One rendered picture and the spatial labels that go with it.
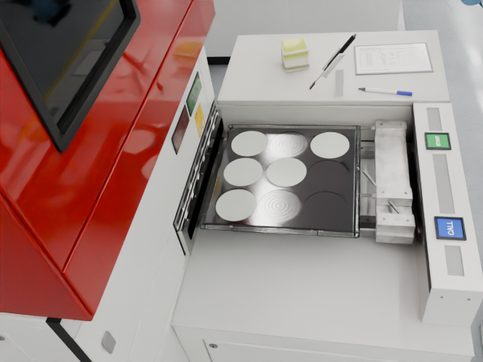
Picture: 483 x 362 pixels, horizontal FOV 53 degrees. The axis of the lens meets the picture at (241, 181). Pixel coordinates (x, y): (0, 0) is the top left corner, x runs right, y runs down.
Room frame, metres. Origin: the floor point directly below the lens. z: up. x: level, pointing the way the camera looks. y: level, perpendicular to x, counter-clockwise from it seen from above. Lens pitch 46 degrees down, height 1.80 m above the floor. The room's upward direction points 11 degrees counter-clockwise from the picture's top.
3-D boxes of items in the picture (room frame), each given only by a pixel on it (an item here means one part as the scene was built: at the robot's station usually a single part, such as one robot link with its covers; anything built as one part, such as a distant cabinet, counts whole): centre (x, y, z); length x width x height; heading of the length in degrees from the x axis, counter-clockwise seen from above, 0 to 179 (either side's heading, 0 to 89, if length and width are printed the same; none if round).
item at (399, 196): (0.72, -0.35, 0.89); 0.08 x 0.03 x 0.03; 72
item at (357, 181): (0.81, -0.28, 0.90); 0.38 x 0.01 x 0.01; 162
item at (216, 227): (0.69, -0.06, 0.90); 0.37 x 0.01 x 0.01; 72
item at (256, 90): (1.20, -0.32, 0.89); 0.62 x 0.35 x 0.14; 72
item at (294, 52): (1.23, -0.22, 1.00); 0.07 x 0.07 x 0.07; 87
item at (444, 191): (0.69, -0.44, 0.89); 0.55 x 0.09 x 0.14; 162
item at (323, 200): (0.86, -0.11, 0.90); 0.34 x 0.34 x 0.01; 72
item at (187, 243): (0.91, 0.09, 0.89); 0.44 x 0.02 x 0.10; 162
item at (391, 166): (0.80, -0.37, 0.87); 0.36 x 0.08 x 0.03; 162
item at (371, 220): (0.67, -0.26, 0.90); 0.04 x 0.02 x 0.03; 72
